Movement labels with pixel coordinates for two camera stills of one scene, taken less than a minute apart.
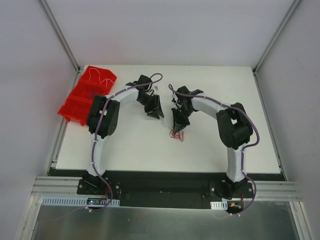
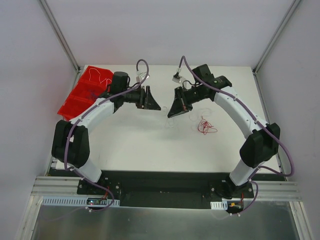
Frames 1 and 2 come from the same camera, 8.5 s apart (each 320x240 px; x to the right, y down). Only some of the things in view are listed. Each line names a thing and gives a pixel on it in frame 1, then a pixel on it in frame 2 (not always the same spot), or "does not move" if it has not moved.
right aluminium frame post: [287, 17] does not move
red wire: [179, 135] -> [204, 126]
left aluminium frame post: [60, 35] does not move
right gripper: [180, 119] -> [182, 99]
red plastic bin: [93, 81] does not move
